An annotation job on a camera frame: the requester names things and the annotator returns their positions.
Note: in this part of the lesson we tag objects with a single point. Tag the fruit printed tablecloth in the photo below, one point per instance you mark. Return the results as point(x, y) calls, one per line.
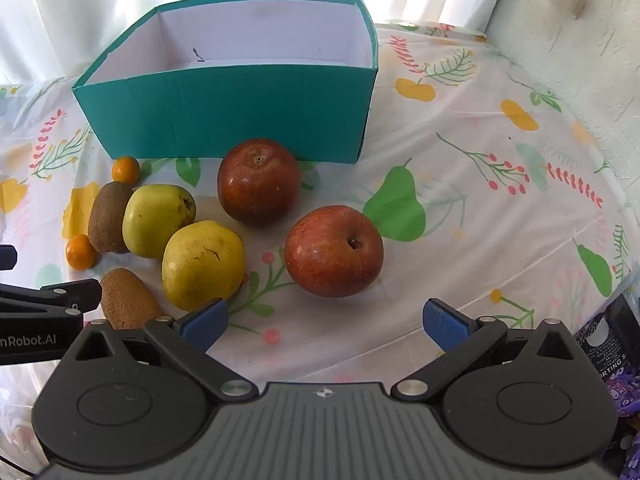
point(450, 220)

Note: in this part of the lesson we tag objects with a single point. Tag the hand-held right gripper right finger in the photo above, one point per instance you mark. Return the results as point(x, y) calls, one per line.
point(442, 325)

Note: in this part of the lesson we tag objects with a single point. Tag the small orange citrus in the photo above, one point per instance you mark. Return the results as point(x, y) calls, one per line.
point(81, 251)
point(125, 169)

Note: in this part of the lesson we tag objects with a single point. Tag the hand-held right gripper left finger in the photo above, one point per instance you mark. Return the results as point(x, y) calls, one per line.
point(205, 321)

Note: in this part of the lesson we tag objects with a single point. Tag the yellow pear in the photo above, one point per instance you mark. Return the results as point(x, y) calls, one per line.
point(202, 265)

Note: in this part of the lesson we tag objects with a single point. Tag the white curtain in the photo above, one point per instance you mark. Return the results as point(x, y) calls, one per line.
point(75, 10)

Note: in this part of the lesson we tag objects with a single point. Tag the yellow lemon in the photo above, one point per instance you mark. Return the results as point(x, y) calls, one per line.
point(159, 220)

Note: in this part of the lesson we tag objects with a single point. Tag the dark red apple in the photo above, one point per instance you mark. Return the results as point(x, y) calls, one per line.
point(258, 182)

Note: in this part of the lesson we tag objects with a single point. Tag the light red apple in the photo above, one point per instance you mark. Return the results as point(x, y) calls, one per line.
point(334, 252)

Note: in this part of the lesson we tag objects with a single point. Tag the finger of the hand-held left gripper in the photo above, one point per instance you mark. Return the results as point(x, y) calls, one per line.
point(60, 296)
point(7, 258)

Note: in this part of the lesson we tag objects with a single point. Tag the brown kiwi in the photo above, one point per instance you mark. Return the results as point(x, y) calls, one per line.
point(107, 217)
point(127, 300)

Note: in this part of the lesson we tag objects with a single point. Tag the purple printed packet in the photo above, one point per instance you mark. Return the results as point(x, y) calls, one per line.
point(617, 360)

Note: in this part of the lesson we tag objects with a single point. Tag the teal cardboard box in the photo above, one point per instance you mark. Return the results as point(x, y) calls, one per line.
point(225, 110)

